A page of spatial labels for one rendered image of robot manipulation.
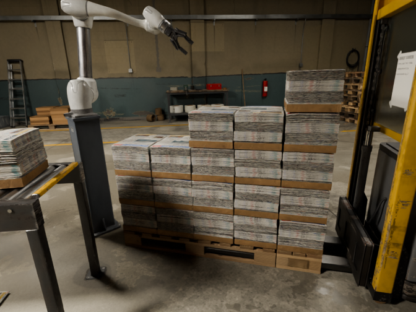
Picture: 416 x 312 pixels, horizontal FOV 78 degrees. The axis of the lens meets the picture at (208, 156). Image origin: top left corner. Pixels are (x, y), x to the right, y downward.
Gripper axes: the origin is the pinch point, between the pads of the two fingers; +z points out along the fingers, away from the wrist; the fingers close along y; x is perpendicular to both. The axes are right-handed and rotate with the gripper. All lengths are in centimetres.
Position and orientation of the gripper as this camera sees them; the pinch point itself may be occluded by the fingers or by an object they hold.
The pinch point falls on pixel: (188, 47)
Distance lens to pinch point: 217.6
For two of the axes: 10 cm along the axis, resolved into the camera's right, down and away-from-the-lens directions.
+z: 7.7, 6.1, 2.0
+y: 4.0, -2.1, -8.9
